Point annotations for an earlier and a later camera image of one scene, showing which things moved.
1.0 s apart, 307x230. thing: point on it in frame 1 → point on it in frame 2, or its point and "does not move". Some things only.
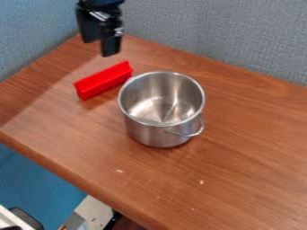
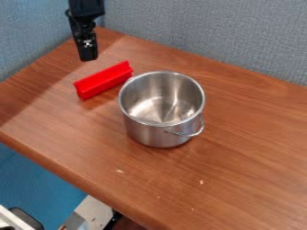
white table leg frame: x=90 y=216 does not move
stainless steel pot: x=161 y=104 does not move
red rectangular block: x=101 y=80 does not move
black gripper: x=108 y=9 → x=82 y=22
